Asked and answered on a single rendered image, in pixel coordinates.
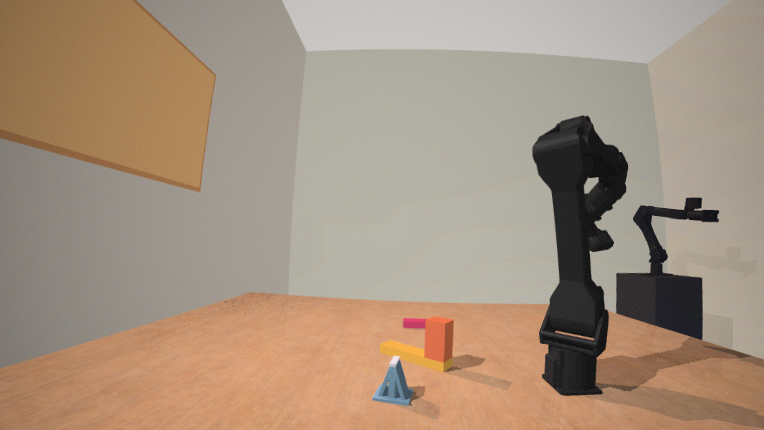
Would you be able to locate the pink rectangular block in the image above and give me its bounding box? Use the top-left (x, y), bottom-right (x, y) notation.
top-left (403, 318), bottom-right (427, 329)

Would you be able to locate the blue triangular wedge stand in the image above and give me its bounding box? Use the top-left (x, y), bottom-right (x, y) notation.
top-left (373, 359), bottom-right (413, 406)

